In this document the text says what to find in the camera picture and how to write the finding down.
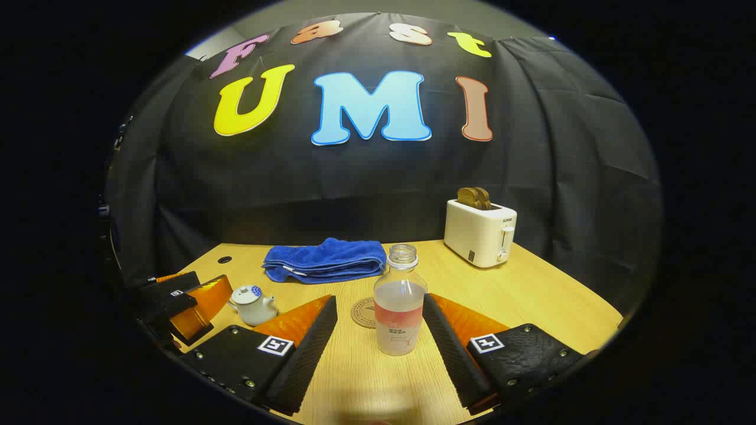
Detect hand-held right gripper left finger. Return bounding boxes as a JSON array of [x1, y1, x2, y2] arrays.
[[180, 295, 338, 417]]

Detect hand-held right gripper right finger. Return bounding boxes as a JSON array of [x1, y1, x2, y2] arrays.
[[422, 293, 600, 417]]

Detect round cork coaster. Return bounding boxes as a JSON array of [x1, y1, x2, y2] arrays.
[[351, 297, 379, 329]]

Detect white ceramic teacup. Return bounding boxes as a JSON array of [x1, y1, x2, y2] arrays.
[[227, 292, 278, 326]]

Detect clear plastic water bottle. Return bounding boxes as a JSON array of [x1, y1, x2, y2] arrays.
[[373, 243, 428, 357]]

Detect blue folded towel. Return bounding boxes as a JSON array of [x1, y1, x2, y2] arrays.
[[262, 237, 388, 285]]

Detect white toaster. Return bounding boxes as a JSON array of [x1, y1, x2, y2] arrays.
[[444, 199, 518, 269]]

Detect black backdrop cloth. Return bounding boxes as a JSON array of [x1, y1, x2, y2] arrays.
[[103, 12, 665, 313]]

